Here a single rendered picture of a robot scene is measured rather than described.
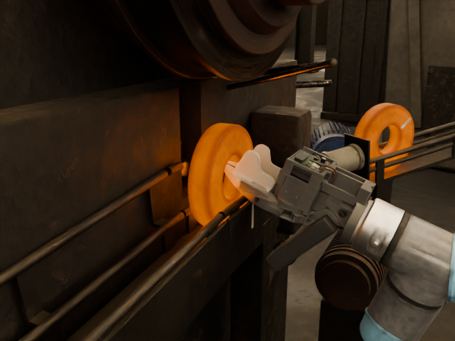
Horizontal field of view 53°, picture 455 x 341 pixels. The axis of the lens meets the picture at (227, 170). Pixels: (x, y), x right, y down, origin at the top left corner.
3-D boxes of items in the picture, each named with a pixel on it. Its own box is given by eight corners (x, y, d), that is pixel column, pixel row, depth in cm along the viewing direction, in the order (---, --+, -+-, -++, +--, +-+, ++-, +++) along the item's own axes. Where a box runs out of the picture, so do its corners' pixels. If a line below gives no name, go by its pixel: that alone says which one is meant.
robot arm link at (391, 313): (425, 336, 68) (462, 281, 63) (396, 376, 60) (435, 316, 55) (378, 303, 72) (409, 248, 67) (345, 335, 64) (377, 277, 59)
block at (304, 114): (244, 227, 93) (245, 109, 86) (259, 213, 100) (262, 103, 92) (294, 238, 88) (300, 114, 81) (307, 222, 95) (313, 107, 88)
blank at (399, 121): (369, 183, 108) (380, 187, 105) (342, 135, 100) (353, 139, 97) (412, 137, 110) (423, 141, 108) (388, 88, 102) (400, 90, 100)
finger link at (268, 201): (251, 172, 66) (305, 199, 64) (247, 183, 67) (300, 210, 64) (236, 183, 62) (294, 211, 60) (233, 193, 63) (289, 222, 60)
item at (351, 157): (314, 175, 101) (313, 149, 99) (346, 166, 105) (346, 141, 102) (332, 183, 96) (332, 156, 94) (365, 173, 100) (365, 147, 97)
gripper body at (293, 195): (300, 143, 66) (380, 180, 62) (281, 194, 69) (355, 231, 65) (281, 156, 59) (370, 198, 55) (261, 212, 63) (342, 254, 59)
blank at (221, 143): (181, 142, 60) (204, 145, 59) (234, 110, 73) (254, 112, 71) (191, 244, 66) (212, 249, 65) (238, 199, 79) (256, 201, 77)
